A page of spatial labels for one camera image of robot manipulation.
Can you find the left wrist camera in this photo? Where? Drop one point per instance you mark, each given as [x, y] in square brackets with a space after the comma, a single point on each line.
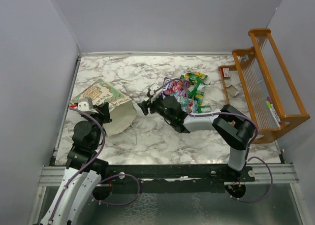
[85, 105]

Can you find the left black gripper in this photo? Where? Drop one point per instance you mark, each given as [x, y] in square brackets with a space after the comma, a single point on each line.
[105, 112]

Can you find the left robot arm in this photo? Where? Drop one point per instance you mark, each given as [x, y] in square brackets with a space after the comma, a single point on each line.
[83, 170]

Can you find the red white small box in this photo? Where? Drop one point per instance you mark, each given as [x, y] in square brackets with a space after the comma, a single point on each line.
[226, 73]

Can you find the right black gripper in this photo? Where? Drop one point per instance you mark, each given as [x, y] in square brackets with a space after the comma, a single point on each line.
[144, 106]

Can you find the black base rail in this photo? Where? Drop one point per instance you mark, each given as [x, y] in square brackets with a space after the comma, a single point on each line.
[170, 178]

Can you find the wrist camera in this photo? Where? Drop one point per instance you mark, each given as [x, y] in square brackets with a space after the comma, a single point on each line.
[85, 105]
[154, 91]

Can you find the purple pink snack packet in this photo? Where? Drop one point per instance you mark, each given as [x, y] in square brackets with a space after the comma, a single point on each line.
[175, 87]

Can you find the teal pink snack packet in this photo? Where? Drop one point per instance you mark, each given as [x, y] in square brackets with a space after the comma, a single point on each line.
[188, 104]

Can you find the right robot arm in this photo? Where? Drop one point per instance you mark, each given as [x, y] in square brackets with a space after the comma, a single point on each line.
[235, 128]

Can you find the purple marker pen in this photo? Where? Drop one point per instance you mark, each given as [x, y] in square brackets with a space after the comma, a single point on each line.
[269, 99]

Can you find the yellow green snack packet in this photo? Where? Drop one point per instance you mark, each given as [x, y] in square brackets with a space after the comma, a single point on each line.
[193, 76]

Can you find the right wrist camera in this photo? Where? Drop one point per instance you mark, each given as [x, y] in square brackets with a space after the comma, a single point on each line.
[154, 91]

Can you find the wooden tiered rack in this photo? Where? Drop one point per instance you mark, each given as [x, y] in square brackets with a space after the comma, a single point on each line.
[261, 72]

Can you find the green marker pen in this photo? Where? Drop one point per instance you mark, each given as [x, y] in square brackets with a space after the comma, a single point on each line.
[272, 112]

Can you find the small grey cardboard box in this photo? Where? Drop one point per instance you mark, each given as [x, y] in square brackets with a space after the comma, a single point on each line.
[232, 91]

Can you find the green printed paper bag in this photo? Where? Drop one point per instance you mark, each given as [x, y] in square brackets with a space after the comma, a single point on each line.
[122, 111]

